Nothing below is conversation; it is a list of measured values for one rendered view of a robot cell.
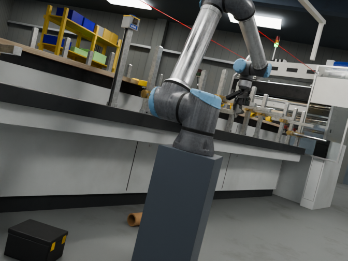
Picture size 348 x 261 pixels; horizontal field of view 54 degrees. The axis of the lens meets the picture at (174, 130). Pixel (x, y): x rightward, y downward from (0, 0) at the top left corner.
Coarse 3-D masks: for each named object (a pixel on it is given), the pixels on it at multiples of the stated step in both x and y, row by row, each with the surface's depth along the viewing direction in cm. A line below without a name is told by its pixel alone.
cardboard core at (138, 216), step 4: (140, 212) 217; (128, 216) 213; (132, 216) 215; (136, 216) 210; (140, 216) 212; (128, 220) 213; (132, 220) 215; (136, 220) 209; (140, 220) 211; (128, 224) 212; (132, 224) 212; (136, 224) 210
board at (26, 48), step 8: (0, 40) 158; (8, 40) 161; (24, 48) 167; (32, 48) 170; (40, 56) 179; (48, 56) 177; (56, 56) 180; (72, 64) 188; (80, 64) 191; (96, 72) 201; (104, 72) 204; (112, 72) 208; (128, 80) 218; (136, 80) 223; (256, 120) 350; (264, 120) 362; (288, 128) 411
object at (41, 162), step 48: (96, 96) 210; (0, 144) 174; (48, 144) 193; (96, 144) 218; (144, 144) 249; (0, 192) 179; (48, 192) 200; (96, 192) 226; (144, 192) 259; (240, 192) 374
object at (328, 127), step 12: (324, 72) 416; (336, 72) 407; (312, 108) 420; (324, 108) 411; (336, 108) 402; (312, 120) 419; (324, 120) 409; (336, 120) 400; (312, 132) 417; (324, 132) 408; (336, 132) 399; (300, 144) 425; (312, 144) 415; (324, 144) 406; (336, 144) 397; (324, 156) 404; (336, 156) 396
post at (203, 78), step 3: (201, 72) 250; (204, 72) 248; (207, 72) 250; (201, 75) 249; (204, 75) 248; (201, 78) 249; (204, 78) 248; (201, 81) 249; (204, 81) 249; (201, 84) 248; (204, 84) 250; (201, 87) 248; (204, 87) 250; (201, 90) 249
